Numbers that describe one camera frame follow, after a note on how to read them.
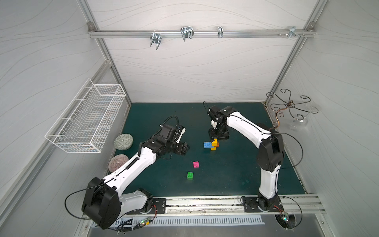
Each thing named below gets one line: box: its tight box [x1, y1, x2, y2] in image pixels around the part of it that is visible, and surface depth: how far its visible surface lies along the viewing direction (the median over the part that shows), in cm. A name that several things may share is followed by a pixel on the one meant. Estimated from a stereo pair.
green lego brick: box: [187, 171, 194, 181], surface depth 82 cm
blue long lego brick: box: [203, 141, 215, 149], surface depth 92 cm
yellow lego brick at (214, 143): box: [211, 138, 218, 147], surface depth 90 cm
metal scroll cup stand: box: [265, 88, 319, 128], surface depth 79 cm
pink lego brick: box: [192, 160, 200, 169], surface depth 88 cm
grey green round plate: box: [113, 133, 134, 151], surface depth 97 cm
